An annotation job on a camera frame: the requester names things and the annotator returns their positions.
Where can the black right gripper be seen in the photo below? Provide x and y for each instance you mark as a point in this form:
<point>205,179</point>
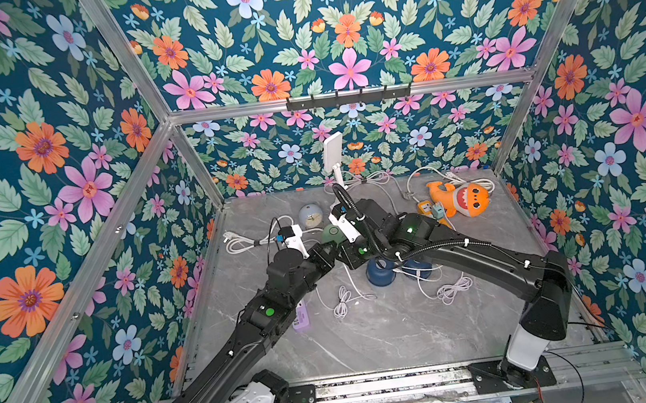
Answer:
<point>356,252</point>

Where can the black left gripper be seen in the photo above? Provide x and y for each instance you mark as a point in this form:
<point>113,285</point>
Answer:
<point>318,259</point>

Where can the green cordless meat grinder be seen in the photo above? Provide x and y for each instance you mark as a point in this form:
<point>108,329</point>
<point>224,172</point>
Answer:
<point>332,234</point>

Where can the dark blue meat grinder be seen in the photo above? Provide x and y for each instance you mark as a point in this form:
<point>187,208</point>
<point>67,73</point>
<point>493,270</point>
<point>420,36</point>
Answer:
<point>380,272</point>
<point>418,270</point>

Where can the dark blue meat grinder front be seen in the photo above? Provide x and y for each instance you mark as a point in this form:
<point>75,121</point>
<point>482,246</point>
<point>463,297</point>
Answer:
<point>418,270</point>

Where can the teal USB charger adapter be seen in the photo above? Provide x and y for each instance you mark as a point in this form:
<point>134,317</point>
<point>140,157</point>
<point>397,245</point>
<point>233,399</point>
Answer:
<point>438,210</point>

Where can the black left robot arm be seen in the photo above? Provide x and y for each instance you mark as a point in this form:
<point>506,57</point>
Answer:
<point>262,322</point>

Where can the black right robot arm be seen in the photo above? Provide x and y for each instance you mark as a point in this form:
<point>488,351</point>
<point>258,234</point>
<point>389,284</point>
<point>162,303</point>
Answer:
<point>543,283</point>

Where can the white folding desk lamp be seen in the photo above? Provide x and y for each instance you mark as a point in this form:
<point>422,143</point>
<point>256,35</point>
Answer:
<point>333,156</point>

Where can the round blue alarm clock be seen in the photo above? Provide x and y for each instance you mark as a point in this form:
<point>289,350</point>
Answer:
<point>311,216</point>

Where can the purple power strip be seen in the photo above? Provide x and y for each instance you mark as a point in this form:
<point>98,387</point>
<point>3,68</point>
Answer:
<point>302,322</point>

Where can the orange power strip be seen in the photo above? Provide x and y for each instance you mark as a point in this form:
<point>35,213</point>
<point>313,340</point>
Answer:
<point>425,207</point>

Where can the orange shark plush toy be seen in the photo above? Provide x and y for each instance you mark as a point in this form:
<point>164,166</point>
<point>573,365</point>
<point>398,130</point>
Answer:
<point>468,199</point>

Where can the black wall hook rail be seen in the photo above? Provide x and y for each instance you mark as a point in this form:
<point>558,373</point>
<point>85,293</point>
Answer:
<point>332,100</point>

